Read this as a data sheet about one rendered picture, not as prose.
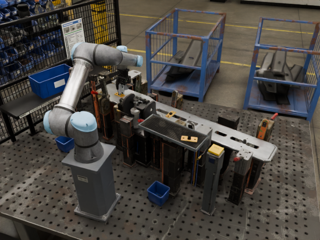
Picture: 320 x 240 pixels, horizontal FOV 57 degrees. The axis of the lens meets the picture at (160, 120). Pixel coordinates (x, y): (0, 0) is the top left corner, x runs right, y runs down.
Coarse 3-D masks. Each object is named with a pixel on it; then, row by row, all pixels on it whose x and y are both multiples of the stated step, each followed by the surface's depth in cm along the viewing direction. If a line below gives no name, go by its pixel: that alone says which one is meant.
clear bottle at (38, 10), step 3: (36, 0) 214; (36, 3) 215; (39, 3) 216; (36, 6) 215; (39, 6) 216; (36, 9) 216; (39, 9) 216; (42, 9) 218; (36, 12) 217; (39, 12) 217; (42, 12) 218; (42, 18) 220; (39, 21) 220; (42, 21) 221; (45, 21) 223; (39, 24) 222; (42, 24) 222; (45, 24) 224
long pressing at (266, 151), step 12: (108, 84) 241; (144, 96) 224; (156, 108) 210; (168, 108) 210; (192, 120) 198; (204, 120) 198; (228, 132) 187; (240, 132) 187; (228, 144) 177; (240, 144) 177; (252, 144) 178; (264, 144) 177; (252, 156) 168; (264, 156) 168
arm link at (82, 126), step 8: (80, 112) 145; (88, 112) 146; (72, 120) 139; (80, 120) 140; (88, 120) 141; (72, 128) 141; (80, 128) 139; (88, 128) 140; (96, 128) 145; (72, 136) 143; (80, 136) 141; (88, 136) 142; (96, 136) 146; (80, 144) 144; (88, 144) 144
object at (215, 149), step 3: (213, 144) 152; (210, 147) 150; (213, 147) 150; (216, 147) 150; (219, 147) 150; (210, 150) 148; (213, 150) 148; (216, 150) 148; (219, 150) 148; (222, 150) 149; (213, 153) 147; (216, 153) 146; (219, 153) 146
